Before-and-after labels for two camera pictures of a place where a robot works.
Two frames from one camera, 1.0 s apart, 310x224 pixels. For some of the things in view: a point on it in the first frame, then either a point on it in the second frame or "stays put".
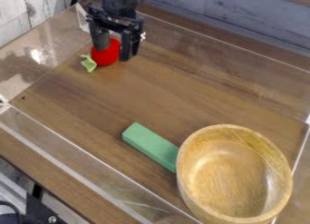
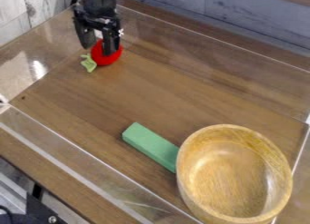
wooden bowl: [234, 175] stays put
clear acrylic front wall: [106, 181] stays put
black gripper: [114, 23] → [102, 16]
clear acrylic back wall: [226, 64] stays put
